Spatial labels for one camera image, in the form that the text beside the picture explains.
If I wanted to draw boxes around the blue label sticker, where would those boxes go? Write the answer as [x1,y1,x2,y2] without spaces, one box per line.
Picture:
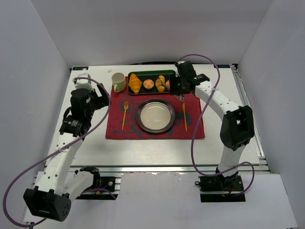
[217,64,231,68]
[72,66,89,71]

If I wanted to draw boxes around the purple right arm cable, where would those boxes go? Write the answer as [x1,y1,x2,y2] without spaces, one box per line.
[177,54,255,198]

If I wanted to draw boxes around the blue label sticker right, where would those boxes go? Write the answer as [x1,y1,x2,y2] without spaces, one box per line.
[217,64,231,68]

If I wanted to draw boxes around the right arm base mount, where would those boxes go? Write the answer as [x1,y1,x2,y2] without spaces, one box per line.
[194,175,246,203]

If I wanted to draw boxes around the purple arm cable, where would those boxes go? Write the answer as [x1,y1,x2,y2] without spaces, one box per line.
[177,54,255,198]
[2,76,112,227]

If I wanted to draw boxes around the round bun left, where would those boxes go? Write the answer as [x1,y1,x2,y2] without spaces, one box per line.
[143,79,154,90]

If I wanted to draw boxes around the small striped croissant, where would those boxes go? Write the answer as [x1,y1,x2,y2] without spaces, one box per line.
[155,75,165,93]

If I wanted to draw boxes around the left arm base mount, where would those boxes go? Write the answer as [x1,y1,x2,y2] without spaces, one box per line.
[74,167,118,200]

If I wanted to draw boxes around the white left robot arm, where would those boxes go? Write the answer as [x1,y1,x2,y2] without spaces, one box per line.
[23,82,110,222]

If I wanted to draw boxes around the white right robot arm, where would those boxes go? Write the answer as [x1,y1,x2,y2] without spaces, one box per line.
[170,61,254,184]

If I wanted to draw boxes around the large striped croissant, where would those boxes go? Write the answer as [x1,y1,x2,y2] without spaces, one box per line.
[128,73,142,94]

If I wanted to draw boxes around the dark rimmed white plate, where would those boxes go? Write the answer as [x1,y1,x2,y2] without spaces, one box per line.
[135,98,176,134]

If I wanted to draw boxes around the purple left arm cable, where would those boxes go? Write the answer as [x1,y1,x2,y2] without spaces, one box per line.
[2,76,112,227]

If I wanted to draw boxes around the pale green mug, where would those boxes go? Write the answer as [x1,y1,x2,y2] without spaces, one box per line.
[112,73,126,93]

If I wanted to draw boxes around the blue label sticker left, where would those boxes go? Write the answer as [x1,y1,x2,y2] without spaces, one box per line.
[72,66,89,71]

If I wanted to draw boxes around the metal serving tongs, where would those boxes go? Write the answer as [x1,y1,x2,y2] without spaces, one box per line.
[161,80,184,102]

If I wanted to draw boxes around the orange plastic fork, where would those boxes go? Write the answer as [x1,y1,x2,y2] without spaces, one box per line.
[122,101,129,130]

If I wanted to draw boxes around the round bun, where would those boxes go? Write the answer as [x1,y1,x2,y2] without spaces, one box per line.
[143,79,154,90]
[165,80,170,89]

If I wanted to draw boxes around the red patterned placemat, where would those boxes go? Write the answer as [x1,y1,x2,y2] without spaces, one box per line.
[105,87,202,140]

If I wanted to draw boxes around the round bun right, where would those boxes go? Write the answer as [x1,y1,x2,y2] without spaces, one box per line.
[165,80,170,89]

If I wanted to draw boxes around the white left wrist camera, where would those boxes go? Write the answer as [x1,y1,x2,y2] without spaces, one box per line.
[72,73,93,91]

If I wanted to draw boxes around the orange plastic knife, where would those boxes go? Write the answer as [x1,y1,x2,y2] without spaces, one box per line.
[182,103,187,132]

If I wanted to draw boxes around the dark green serving tray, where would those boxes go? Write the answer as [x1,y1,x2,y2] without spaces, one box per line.
[127,70,176,95]

